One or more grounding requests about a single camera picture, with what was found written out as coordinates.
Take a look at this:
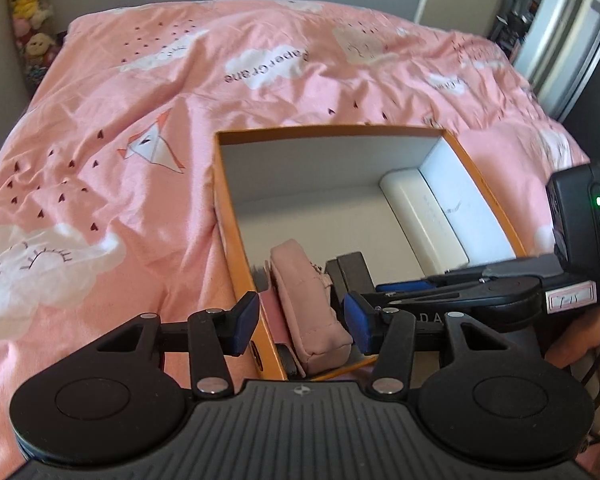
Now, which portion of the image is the white glasses case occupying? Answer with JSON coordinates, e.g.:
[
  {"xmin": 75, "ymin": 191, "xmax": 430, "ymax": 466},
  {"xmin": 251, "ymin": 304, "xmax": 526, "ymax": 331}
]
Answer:
[{"xmin": 379, "ymin": 169, "xmax": 469, "ymax": 275}]

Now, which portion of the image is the pink card holder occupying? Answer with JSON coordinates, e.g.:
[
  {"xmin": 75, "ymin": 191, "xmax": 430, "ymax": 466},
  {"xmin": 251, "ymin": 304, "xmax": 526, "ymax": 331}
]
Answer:
[{"xmin": 251, "ymin": 260, "xmax": 294, "ymax": 359}]

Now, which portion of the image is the pink zip pouch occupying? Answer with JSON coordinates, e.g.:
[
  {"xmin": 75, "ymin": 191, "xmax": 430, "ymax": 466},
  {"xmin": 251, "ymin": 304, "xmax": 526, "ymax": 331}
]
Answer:
[{"xmin": 268, "ymin": 240, "xmax": 353, "ymax": 375}]

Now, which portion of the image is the small black box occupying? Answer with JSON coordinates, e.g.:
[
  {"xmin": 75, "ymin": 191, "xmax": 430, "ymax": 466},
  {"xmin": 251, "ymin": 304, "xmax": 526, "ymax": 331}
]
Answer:
[{"xmin": 325, "ymin": 252, "xmax": 376, "ymax": 307}]

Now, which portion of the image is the person right hand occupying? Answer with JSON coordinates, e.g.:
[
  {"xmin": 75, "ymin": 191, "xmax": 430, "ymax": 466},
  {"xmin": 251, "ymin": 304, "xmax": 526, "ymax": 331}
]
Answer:
[{"xmin": 545, "ymin": 310, "xmax": 600, "ymax": 372}]

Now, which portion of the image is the orange cardboard box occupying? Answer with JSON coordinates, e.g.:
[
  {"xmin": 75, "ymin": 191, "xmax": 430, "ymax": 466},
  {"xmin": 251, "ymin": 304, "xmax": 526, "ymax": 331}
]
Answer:
[{"xmin": 212, "ymin": 123, "xmax": 529, "ymax": 382}]

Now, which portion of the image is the pink printed duvet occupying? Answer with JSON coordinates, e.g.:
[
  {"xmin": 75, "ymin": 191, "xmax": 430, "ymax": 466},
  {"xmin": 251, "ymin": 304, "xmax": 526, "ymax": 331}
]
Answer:
[{"xmin": 0, "ymin": 0, "xmax": 586, "ymax": 479}]

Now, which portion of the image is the plush toy hanging organizer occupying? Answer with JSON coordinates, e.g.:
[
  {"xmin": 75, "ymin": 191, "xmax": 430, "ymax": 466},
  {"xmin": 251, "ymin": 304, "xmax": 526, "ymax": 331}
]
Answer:
[{"xmin": 8, "ymin": 0, "xmax": 60, "ymax": 96}]

